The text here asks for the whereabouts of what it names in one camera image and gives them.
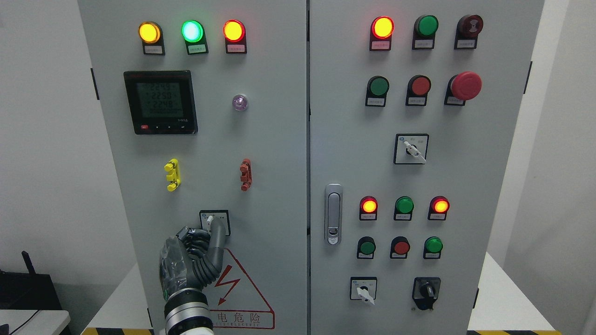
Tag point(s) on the red push button lower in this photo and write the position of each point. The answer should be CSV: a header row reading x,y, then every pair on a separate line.
x,y
399,248

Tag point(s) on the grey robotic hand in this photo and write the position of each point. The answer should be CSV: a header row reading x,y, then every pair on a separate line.
x,y
192,259

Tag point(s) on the green push button upper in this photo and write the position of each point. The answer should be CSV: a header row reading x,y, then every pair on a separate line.
x,y
376,91

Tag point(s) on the dark red buzzer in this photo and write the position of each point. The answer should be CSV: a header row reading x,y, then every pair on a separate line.
x,y
467,31

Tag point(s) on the green indicator lower middle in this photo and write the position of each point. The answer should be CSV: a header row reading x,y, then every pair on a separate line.
x,y
403,209

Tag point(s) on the red lit indicator top right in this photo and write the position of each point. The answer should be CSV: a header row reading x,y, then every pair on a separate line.
x,y
381,33

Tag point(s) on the upper right rotary switch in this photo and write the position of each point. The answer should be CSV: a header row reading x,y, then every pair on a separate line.
x,y
410,149

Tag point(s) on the black digital power meter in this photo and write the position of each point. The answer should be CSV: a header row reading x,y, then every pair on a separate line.
x,y
161,102

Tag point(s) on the yellow indicator light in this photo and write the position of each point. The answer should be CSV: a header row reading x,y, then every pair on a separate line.
x,y
151,36

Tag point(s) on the silver door handle lock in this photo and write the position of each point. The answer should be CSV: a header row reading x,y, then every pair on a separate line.
x,y
333,213

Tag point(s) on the white side table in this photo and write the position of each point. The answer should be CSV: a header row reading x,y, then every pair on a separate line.
x,y
44,322

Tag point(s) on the red lit indicator lower left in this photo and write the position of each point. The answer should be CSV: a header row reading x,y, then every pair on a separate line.
x,y
368,209

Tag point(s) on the rotary selector switch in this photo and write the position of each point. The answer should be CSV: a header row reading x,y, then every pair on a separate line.
x,y
208,217

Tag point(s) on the red emergency stop button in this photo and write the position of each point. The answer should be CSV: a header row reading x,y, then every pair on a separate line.
x,y
462,87

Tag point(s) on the red triangle warning sticker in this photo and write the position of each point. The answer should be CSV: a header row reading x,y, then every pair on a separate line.
x,y
235,301

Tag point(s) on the green indicator bottom right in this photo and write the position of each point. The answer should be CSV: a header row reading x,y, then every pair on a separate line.
x,y
432,248

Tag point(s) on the red push button upper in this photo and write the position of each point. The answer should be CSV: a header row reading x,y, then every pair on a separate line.
x,y
417,91

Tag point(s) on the red push button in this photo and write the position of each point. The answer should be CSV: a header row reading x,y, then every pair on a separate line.
x,y
417,91
399,248

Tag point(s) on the red lit indicator light left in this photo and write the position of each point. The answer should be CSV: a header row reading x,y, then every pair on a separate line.
x,y
235,37

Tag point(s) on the green push button lower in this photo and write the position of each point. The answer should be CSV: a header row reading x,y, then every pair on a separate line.
x,y
366,248

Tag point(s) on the black rotary knob switch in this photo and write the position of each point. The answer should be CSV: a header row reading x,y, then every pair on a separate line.
x,y
425,291

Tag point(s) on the green indicator top right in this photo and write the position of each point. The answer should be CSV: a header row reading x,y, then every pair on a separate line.
x,y
424,32

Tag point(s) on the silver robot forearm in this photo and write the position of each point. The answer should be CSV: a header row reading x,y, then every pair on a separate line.
x,y
187,313

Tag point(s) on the red plastic clip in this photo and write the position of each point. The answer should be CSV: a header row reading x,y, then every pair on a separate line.
x,y
246,175

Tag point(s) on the grey electrical cabinet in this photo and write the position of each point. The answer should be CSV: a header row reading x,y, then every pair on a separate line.
x,y
305,75

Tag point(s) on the green lit indicator light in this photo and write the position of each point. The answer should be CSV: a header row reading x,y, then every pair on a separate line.
x,y
194,37

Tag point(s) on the yellow plastic clip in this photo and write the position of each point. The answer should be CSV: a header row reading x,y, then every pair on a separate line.
x,y
172,174

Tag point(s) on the lower white rotary switch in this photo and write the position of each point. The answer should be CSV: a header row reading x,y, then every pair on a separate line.
x,y
363,288

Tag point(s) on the green push button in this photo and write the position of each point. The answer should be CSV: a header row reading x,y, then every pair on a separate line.
x,y
366,248
376,91

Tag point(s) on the red lit indicator lower right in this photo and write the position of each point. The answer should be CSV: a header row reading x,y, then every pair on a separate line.
x,y
438,208

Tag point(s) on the black device with antenna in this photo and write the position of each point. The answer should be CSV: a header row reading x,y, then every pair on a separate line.
x,y
28,291

